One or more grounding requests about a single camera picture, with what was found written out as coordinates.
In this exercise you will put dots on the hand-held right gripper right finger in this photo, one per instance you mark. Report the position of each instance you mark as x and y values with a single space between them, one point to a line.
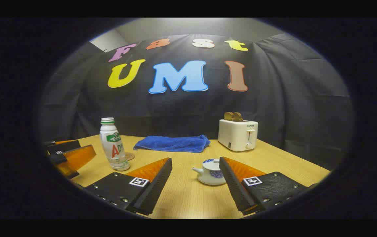
233 184

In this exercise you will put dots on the blue towel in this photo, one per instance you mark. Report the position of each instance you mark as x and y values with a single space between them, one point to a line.
172 144

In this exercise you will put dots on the brown toast slice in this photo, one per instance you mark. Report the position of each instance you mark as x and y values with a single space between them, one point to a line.
228 116
239 117

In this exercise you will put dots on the black backdrop cloth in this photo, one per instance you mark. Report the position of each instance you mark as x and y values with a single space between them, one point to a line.
182 108

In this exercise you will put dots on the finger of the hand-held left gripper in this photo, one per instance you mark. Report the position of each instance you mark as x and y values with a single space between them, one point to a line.
76 158
63 146

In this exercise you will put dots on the white water bottle green label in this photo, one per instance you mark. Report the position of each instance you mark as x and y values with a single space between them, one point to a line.
114 151

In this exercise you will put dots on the white blue teacup lid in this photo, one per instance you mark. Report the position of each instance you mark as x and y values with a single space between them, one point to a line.
211 164

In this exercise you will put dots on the white blue-patterned teacup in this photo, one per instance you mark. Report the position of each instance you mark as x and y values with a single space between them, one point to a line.
208 177

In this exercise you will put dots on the round cork coaster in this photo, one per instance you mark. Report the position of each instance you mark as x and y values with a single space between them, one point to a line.
130 156

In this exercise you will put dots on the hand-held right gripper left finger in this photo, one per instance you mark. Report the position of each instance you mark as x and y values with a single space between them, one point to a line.
154 187

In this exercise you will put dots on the white toaster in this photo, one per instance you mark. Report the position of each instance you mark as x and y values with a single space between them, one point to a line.
236 135

